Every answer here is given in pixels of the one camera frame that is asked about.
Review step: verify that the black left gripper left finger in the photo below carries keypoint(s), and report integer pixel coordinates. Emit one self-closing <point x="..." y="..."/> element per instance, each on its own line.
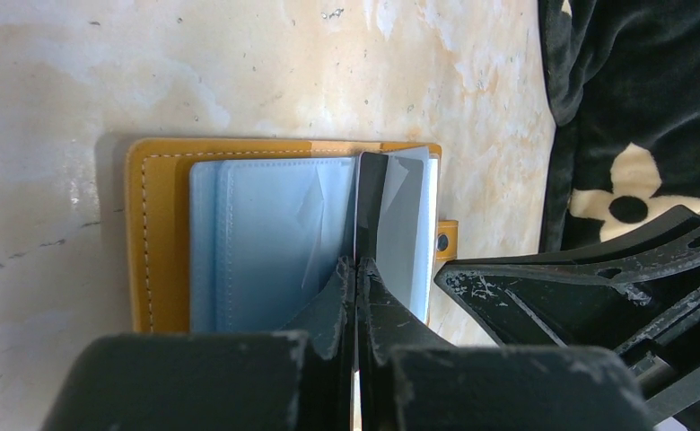
<point x="299" y="377"/>

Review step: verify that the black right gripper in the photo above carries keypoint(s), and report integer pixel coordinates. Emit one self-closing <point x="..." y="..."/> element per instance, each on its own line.
<point x="637" y="295"/>

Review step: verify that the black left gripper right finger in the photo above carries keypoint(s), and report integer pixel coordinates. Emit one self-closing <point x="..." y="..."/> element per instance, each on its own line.
<point x="412" y="379"/>

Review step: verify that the black flower-pattern blanket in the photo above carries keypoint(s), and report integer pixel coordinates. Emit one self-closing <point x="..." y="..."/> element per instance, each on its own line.
<point x="623" y="87"/>

